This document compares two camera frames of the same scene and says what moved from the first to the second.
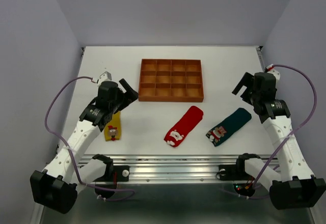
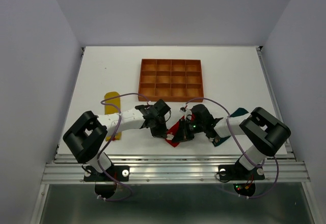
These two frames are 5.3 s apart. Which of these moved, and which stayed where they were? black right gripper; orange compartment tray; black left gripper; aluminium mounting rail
Moved: black left gripper; black right gripper
Stayed: orange compartment tray; aluminium mounting rail
